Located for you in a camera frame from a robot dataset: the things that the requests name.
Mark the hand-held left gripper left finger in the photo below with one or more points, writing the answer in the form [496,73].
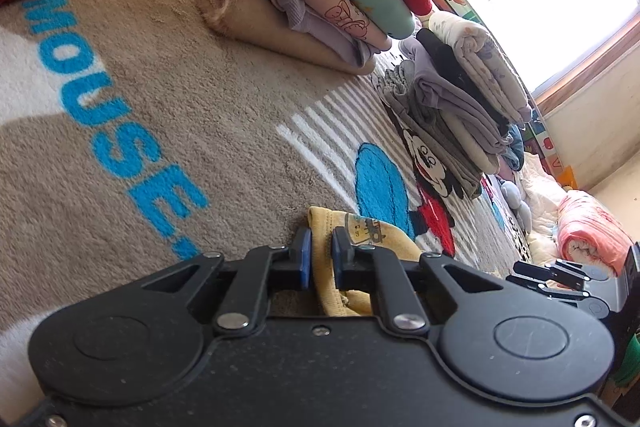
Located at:
[302,257]

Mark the cream quilt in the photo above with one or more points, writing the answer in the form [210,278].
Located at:
[542,212]

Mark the colourful letter foam mat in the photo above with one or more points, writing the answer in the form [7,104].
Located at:
[545,142]

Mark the blue folded blanket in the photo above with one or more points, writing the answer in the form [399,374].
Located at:
[515,152]

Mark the yellow printed shirt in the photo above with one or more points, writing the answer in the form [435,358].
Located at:
[321,267]

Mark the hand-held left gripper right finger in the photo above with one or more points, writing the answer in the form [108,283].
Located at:
[340,257]

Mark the light blue plush toy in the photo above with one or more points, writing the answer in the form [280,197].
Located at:
[515,207]

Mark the cartoon mouse printed blanket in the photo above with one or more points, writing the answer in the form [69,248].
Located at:
[150,57]

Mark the pink folded quilt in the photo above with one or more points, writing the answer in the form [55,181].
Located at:
[590,227]

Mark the stack of grey folded clothes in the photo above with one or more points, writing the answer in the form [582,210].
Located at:
[450,107]

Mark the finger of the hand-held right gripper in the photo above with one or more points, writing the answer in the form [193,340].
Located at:
[550,291]
[565,271]

